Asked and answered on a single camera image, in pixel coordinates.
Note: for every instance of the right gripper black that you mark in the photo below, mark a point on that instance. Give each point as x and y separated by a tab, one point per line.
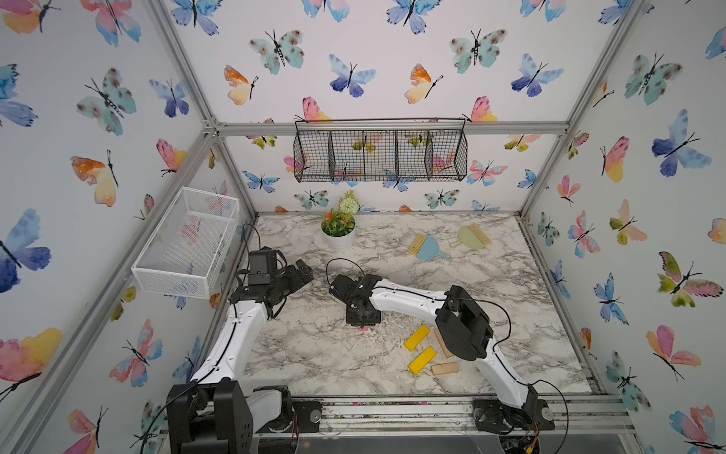
369	320

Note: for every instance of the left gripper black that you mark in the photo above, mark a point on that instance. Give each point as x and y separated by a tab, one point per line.
298	281

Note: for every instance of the yellow block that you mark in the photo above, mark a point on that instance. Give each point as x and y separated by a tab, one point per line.
416	338
419	364

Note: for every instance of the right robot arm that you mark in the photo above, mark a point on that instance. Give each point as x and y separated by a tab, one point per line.
467	333

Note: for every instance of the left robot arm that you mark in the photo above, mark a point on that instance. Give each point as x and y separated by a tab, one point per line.
212	414

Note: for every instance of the potted plant white pot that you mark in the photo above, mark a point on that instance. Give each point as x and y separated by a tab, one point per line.
338	226

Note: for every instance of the blue hand brush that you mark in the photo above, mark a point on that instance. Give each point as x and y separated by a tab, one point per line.
424	248

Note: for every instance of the wooden block bottom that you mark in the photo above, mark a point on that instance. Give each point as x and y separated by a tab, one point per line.
445	369

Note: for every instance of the wooden block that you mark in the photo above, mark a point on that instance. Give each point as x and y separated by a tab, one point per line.
447	353
445	369

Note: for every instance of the wooden block centre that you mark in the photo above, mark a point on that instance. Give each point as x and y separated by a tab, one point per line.
447	353

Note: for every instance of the white mesh wall basket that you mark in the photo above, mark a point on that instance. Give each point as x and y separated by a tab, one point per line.
186	250

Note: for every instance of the black wire wall basket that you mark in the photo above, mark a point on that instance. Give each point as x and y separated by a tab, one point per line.
379	150

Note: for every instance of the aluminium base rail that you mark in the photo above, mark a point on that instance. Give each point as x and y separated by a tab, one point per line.
457	415

